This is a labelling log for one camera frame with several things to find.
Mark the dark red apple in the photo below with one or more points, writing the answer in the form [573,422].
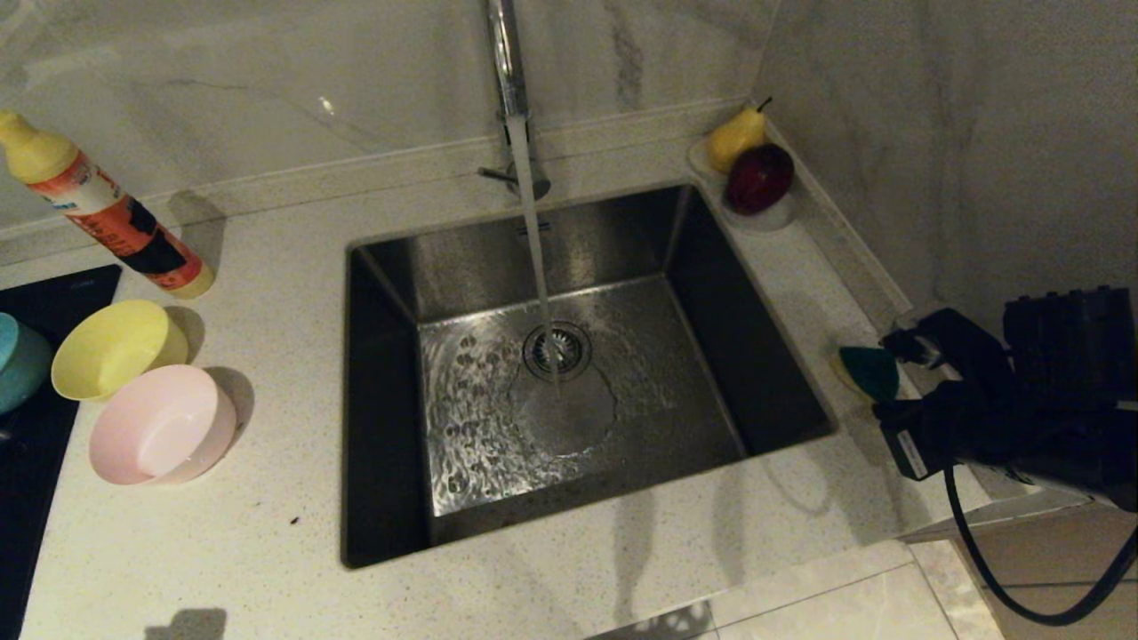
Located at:
[758,180]

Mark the yellow pear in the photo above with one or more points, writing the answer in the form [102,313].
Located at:
[733,138]

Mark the yellow plastic bowl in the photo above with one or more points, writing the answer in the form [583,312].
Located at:
[111,351]

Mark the green yellow sponge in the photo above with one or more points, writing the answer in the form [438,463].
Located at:
[869,372]

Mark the orange detergent bottle yellow cap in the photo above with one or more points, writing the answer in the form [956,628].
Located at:
[116,222]

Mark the blue plastic bowl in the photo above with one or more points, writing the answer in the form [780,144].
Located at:
[20,364]

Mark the round metal drain strainer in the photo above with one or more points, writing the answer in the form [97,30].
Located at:
[573,356]

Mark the chrome faucet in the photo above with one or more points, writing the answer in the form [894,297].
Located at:
[505,62]

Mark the stainless steel sink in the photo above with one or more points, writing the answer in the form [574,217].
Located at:
[667,400]

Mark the running water stream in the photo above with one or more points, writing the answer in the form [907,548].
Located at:
[533,240]

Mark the black induction cooktop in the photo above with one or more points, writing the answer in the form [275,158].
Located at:
[36,489]

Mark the small white dish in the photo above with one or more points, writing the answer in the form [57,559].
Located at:
[765,220]

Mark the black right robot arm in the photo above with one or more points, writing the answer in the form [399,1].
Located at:
[1067,338]

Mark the pink plastic bowl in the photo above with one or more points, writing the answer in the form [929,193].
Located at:
[160,427]

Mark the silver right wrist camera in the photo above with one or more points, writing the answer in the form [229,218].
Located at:
[933,360]

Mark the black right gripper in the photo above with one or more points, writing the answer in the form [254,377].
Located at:
[1022,427]

